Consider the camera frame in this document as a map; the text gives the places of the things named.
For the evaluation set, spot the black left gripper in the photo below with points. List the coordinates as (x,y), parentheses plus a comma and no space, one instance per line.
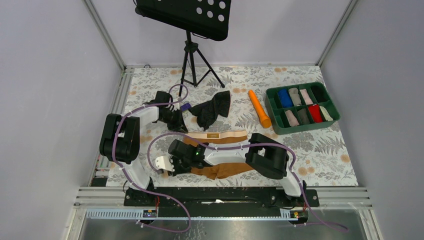
(179,125)

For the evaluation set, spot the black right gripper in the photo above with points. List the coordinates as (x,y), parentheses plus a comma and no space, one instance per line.
(173,160)

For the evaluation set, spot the brown boxer underwear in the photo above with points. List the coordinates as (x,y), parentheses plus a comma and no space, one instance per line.
(223,154)

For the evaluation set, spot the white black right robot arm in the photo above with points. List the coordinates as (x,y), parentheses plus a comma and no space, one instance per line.
(269,158)

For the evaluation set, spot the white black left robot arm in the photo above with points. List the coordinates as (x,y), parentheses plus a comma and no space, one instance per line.
(120,140)

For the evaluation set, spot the black striped underwear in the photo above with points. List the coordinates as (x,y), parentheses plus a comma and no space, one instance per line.
(206,113)

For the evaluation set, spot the blue rolled underwear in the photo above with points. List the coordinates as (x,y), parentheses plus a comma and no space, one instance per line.
(285,98)

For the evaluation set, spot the beige-pink rolled underwear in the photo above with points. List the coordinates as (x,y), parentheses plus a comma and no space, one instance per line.
(292,120)

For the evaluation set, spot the light grey rolled underwear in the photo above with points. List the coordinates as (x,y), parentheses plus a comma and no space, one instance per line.
(295,96)

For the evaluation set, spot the pink rolled underwear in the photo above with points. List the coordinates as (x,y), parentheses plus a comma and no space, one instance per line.
(307,99)

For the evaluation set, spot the red rolled underwear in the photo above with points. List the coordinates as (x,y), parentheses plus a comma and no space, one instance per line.
(315,113)

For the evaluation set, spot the cream rolled underwear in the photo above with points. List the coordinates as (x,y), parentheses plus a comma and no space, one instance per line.
(325,114)

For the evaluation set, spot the purple yellow small block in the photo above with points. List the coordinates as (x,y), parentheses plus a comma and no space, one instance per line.
(186,106)

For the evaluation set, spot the floral patterned table mat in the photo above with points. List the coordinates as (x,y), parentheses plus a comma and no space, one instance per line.
(321,155)

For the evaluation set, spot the orange rolled cloth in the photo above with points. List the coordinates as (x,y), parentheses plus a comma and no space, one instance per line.
(264,119)

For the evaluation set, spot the black music stand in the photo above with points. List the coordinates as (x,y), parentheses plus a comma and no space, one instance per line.
(206,19)

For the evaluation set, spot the green divided organizer tray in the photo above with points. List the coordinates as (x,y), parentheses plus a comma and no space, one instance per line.
(319,95)

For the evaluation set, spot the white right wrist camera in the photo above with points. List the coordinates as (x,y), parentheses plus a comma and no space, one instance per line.
(164,163)

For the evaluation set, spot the black mounting base rail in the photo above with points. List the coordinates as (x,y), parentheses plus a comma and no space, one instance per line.
(219,201)

